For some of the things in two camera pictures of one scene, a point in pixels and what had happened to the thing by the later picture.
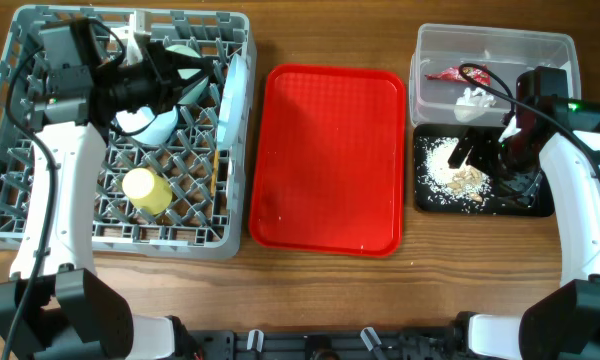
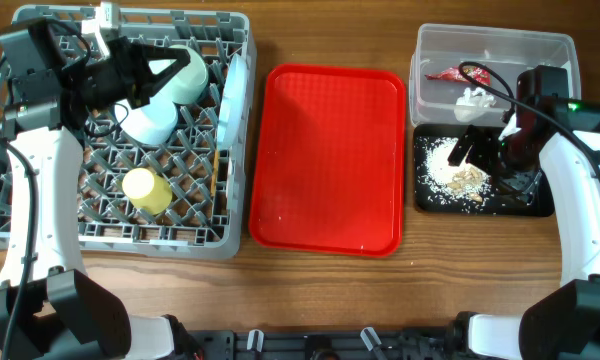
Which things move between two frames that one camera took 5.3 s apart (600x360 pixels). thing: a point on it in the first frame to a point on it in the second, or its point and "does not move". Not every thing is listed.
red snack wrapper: x=474 y=74 does not move
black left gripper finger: x=201 y=77 to x=158 y=80
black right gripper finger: x=463 y=149 does not move
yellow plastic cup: x=146 y=191 does not move
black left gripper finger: x=185 y=61 to x=165 y=53
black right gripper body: x=510 y=162 does not move
